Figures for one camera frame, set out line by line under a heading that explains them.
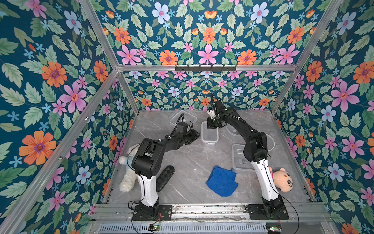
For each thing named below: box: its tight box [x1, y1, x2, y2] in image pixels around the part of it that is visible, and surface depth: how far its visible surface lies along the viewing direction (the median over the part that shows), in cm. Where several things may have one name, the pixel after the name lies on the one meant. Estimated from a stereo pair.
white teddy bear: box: [118, 156, 141, 194], surface depth 75 cm
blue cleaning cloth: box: [205, 165, 239, 197], surface depth 84 cm
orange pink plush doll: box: [268, 166, 294, 193], surface depth 79 cm
